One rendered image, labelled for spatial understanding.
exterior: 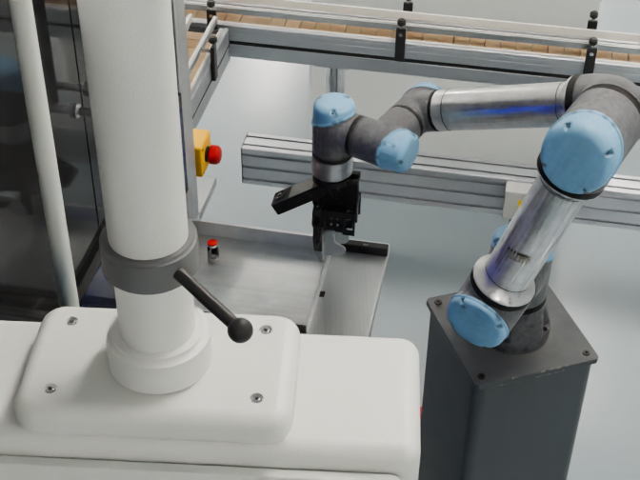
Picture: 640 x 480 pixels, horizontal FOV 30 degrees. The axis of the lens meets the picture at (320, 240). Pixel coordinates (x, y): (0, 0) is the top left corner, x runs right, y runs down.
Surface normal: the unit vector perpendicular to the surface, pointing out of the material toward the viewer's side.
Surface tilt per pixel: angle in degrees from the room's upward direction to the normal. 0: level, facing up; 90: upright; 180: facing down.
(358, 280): 0
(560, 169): 83
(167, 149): 90
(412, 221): 0
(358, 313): 0
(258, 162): 90
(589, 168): 83
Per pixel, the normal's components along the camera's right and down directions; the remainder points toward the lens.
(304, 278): 0.01, -0.78
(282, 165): -0.18, 0.62
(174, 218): 0.82, 0.37
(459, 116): -0.54, 0.46
